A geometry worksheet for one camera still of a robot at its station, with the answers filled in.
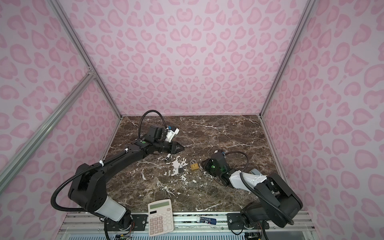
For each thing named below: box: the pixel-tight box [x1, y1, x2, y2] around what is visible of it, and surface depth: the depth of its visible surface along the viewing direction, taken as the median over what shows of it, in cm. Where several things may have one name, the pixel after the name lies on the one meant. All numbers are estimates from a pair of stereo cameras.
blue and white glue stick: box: [199, 216, 217, 225], surface depth 74 cm
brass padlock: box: [190, 159, 199, 171], surface depth 95 cm
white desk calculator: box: [147, 199, 174, 237], surface depth 75 cm
